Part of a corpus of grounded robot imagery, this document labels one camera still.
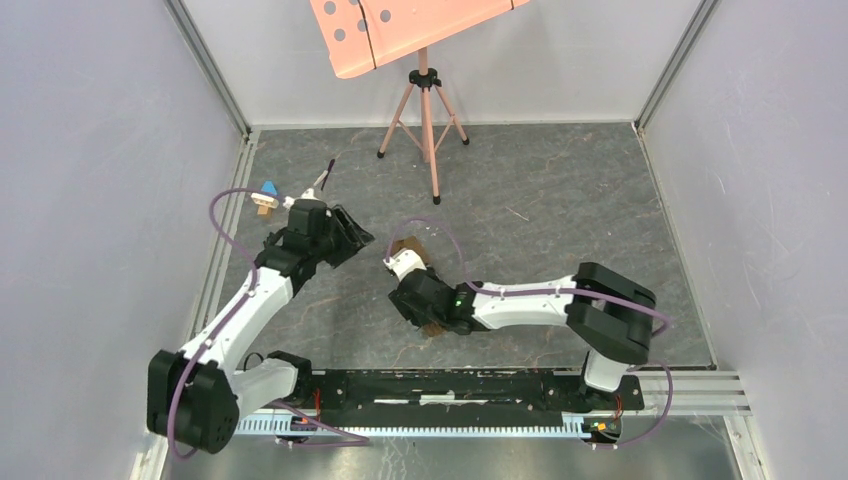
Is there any white toothed cable strip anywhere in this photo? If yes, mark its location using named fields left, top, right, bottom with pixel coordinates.
left=235, top=410, right=621, bottom=440

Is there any blue and wood toy block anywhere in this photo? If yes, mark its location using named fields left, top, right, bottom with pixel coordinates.
left=250, top=180, right=279, bottom=218

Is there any clear plastic fork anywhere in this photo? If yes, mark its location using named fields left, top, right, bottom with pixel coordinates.
left=313, top=170, right=329, bottom=191

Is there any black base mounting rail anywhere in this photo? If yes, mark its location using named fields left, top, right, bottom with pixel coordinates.
left=284, top=368, right=645, bottom=428

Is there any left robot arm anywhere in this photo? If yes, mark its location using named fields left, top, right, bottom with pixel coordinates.
left=146, top=198, right=374, bottom=454

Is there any brown cloth napkin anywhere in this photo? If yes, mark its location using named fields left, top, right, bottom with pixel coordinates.
left=384, top=236, right=452, bottom=337

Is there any pink music stand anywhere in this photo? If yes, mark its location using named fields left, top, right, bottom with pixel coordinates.
left=310, top=0, right=525, bottom=205

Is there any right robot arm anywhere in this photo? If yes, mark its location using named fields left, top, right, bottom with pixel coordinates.
left=387, top=262, right=658, bottom=408

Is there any purple plastic spoon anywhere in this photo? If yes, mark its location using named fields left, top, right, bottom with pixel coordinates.
left=325, top=158, right=336, bottom=186

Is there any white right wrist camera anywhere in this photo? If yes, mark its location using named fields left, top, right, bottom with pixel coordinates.
left=383, top=248, right=427, bottom=281

